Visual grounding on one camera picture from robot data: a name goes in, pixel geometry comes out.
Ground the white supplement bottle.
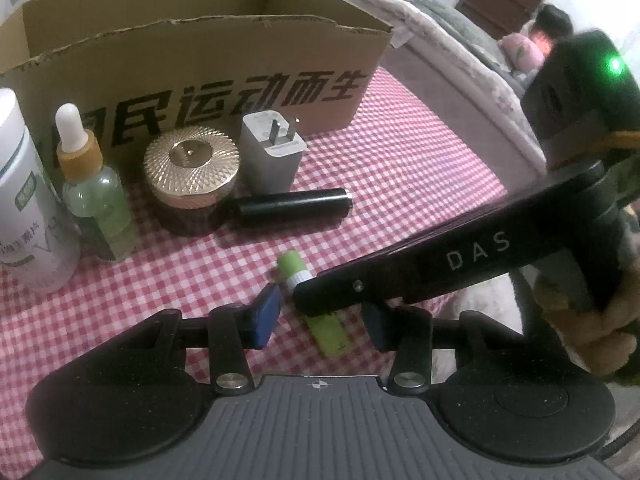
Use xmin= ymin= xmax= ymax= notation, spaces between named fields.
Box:
xmin=0 ymin=88 xmax=80 ymax=294

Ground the pink checkered tablecloth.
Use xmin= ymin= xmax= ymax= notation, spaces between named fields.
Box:
xmin=0 ymin=66 xmax=509 ymax=378

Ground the white charger plug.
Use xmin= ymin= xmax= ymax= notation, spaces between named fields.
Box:
xmin=239 ymin=110 xmax=307 ymax=195

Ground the person's right hand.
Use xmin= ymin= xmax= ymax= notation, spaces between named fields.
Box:
xmin=533 ymin=236 xmax=639 ymax=384

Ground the black cylinder tube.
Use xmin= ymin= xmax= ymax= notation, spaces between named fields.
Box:
xmin=224 ymin=188 xmax=352 ymax=229

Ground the gold lid cream jar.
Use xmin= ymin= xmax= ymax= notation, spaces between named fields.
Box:
xmin=143 ymin=126 xmax=240 ymax=236

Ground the green dropper bottle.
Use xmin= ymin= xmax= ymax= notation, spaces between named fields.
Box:
xmin=54 ymin=103 xmax=137 ymax=262

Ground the person lying on bed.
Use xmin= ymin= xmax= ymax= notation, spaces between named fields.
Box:
xmin=498 ymin=3 xmax=574 ymax=74

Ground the green lip balm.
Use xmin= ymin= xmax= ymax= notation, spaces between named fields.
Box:
xmin=277 ymin=250 xmax=350 ymax=358

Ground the white fuzzy blanket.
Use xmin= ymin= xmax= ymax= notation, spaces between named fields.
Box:
xmin=344 ymin=0 xmax=549 ymax=176

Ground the brown cardboard box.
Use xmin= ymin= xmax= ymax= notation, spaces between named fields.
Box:
xmin=1 ymin=0 xmax=390 ymax=169

